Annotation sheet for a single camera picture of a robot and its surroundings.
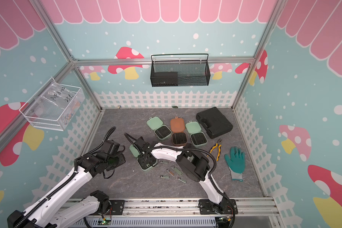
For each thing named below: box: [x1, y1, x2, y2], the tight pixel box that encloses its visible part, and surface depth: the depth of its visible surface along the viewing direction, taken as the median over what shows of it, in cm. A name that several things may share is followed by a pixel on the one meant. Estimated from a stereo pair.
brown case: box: [170, 116, 188, 147], surface depth 105 cm
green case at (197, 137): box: [185, 120, 208, 148], surface depth 105 cm
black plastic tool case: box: [196, 106, 234, 140], surface depth 108 cm
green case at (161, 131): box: [146, 116, 172, 141], surface depth 108 cm
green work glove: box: [224, 146, 246, 182], surface depth 93 cm
